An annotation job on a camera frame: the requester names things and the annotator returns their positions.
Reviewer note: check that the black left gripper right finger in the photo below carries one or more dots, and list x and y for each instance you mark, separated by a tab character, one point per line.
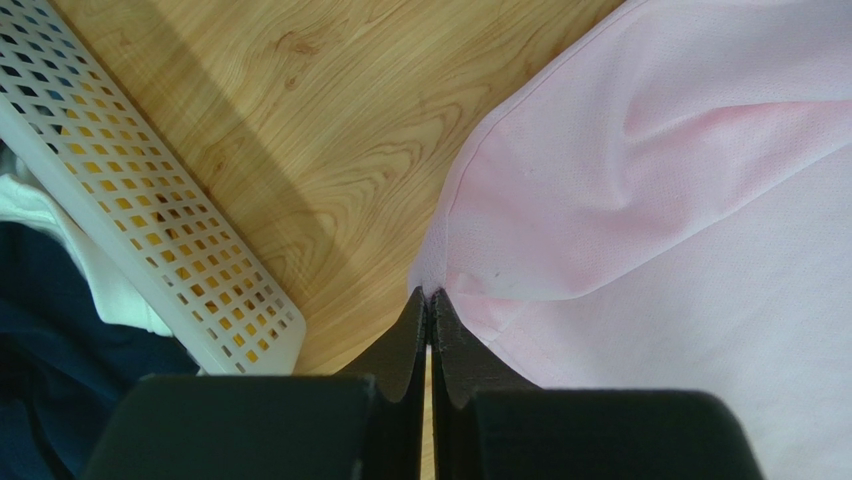
491	423

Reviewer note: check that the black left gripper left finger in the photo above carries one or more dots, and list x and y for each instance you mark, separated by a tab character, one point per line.
364	422

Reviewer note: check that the pink t shirt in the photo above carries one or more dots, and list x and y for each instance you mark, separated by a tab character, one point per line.
667	204

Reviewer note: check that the navy blue t shirt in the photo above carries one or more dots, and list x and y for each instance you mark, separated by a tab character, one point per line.
63	370

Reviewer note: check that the white t shirt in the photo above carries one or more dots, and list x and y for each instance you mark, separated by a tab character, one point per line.
25	201

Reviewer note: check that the white plastic laundry basket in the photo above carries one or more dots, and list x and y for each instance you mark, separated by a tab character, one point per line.
84	141

